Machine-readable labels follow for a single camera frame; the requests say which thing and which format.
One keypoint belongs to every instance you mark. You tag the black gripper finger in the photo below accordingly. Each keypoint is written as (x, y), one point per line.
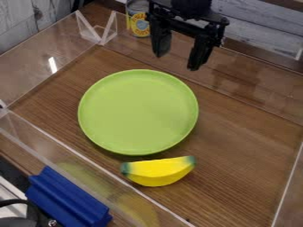
(200, 52)
(160, 37)

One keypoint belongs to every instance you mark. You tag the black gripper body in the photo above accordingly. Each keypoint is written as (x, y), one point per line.
(188, 16)

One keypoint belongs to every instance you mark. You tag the yellow toy banana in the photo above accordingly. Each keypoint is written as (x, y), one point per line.
(160, 172)

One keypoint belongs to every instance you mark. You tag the green round plate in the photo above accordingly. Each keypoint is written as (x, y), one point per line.
(138, 112)

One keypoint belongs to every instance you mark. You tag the yellow labelled tin can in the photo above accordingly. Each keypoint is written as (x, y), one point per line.
(138, 25)

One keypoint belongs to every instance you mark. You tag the blue plastic clamp block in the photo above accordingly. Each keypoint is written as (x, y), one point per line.
(66, 202)

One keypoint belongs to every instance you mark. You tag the clear acrylic front wall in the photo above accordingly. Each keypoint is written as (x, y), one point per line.
(32, 150)

